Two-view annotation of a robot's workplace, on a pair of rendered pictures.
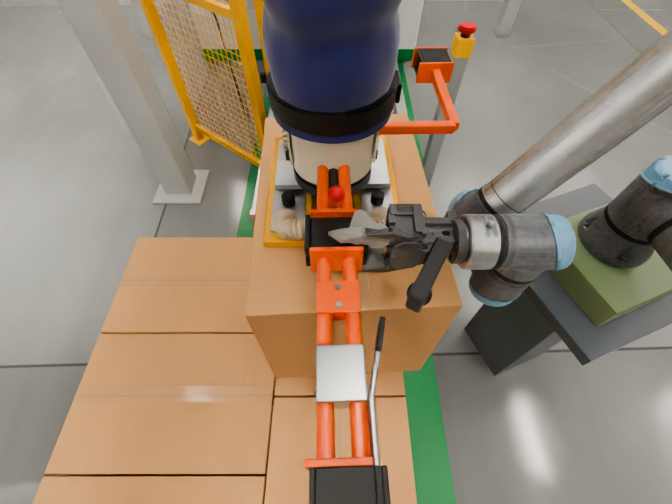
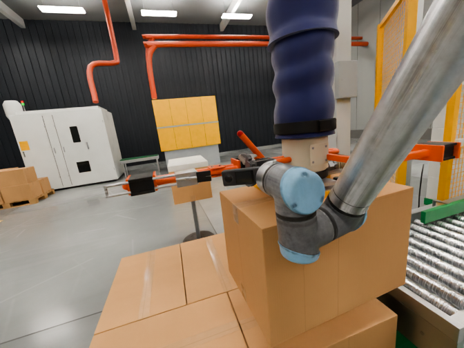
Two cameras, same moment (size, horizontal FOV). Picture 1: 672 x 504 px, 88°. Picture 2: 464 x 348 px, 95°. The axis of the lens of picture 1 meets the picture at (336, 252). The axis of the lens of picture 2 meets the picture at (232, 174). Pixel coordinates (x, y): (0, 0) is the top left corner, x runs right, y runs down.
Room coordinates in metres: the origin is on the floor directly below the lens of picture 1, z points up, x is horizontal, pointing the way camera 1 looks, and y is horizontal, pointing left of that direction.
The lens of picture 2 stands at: (0.09, -0.72, 1.35)
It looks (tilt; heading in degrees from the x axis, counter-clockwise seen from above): 13 degrees down; 75
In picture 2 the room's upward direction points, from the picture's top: 7 degrees counter-clockwise
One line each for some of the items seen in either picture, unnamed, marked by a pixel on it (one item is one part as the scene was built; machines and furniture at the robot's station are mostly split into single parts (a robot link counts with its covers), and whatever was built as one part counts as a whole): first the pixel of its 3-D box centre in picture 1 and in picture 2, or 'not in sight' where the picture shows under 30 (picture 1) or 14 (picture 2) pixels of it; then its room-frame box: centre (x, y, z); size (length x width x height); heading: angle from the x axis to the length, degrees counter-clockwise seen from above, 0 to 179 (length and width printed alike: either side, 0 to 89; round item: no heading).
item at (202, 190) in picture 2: not in sight; (188, 177); (0.24, 1.76, 0.82); 0.60 x 0.40 x 0.40; 89
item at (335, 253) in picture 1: (335, 239); (246, 166); (0.34, 0.00, 1.20); 0.10 x 0.08 x 0.06; 92
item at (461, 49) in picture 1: (435, 140); not in sight; (1.49, -0.51, 0.50); 0.07 x 0.07 x 1.00; 0
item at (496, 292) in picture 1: (499, 270); (300, 231); (0.35, -0.31, 1.08); 0.12 x 0.09 x 0.12; 9
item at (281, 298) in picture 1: (342, 243); (306, 235); (0.57, -0.02, 0.87); 0.60 x 0.40 x 0.40; 3
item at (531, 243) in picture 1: (525, 243); (292, 187); (0.33, -0.31, 1.20); 0.12 x 0.09 x 0.10; 90
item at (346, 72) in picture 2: not in sight; (346, 79); (1.66, 0.90, 1.62); 0.20 x 0.05 x 0.30; 0
